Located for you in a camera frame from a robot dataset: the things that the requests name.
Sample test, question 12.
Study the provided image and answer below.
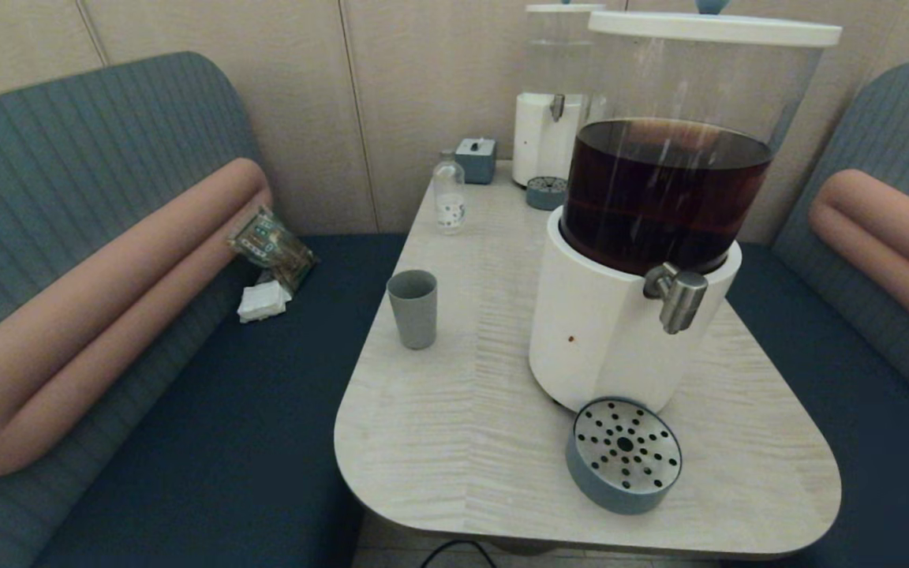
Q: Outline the small blue drip tray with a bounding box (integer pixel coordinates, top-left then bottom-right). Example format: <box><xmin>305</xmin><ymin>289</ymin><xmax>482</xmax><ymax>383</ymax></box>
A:
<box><xmin>526</xmin><ymin>176</ymin><xmax>568</xmax><ymax>211</ymax></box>

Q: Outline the large blue drip tray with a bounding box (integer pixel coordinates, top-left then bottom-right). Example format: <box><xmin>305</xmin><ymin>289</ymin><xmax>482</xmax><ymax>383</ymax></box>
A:
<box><xmin>566</xmin><ymin>397</ymin><xmax>683</xmax><ymax>516</ymax></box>

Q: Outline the large white dispenser lid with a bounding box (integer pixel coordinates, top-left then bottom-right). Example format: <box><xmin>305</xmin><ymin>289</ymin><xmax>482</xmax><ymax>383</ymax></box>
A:
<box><xmin>586</xmin><ymin>0</ymin><xmax>842</xmax><ymax>47</ymax></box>

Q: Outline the large tea drink dispenser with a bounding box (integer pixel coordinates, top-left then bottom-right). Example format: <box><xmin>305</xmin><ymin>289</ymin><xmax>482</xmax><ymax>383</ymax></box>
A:
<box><xmin>528</xmin><ymin>9</ymin><xmax>842</xmax><ymax>415</ymax></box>

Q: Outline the grey-blue plastic cup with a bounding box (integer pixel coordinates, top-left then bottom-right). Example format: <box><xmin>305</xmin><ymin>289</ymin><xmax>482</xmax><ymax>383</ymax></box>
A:
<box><xmin>387</xmin><ymin>270</ymin><xmax>438</xmax><ymax>350</ymax></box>

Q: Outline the small water drink dispenser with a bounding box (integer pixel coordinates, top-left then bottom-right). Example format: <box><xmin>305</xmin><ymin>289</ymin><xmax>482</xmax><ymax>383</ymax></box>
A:
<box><xmin>512</xmin><ymin>2</ymin><xmax>607</xmax><ymax>189</ymax></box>

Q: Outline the white folded napkin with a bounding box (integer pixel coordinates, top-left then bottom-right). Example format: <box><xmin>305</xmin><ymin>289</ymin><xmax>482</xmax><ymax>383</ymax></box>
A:
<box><xmin>237</xmin><ymin>279</ymin><xmax>293</xmax><ymax>323</ymax></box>

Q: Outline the small blue tissue box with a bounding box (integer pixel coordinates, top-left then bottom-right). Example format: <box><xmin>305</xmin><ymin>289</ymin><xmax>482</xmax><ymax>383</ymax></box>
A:
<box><xmin>454</xmin><ymin>138</ymin><xmax>497</xmax><ymax>185</ymax></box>

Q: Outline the small white dispenser lid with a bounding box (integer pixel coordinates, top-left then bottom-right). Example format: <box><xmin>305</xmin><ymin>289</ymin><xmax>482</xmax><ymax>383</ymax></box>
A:
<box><xmin>526</xmin><ymin>0</ymin><xmax>605</xmax><ymax>14</ymax></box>

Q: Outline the clear plastic bottle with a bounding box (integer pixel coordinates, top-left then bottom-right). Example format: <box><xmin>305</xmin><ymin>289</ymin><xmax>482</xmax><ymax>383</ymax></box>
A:
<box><xmin>432</xmin><ymin>151</ymin><xmax>466</xmax><ymax>235</ymax></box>

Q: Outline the green snack packet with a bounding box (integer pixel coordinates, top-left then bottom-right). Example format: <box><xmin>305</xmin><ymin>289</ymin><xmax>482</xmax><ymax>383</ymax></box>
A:
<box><xmin>228</xmin><ymin>204</ymin><xmax>318</xmax><ymax>297</ymax></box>

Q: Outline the black floor cable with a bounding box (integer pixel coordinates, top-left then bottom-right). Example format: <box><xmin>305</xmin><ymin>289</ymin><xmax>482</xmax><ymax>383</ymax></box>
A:
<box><xmin>421</xmin><ymin>540</ymin><xmax>497</xmax><ymax>568</ymax></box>

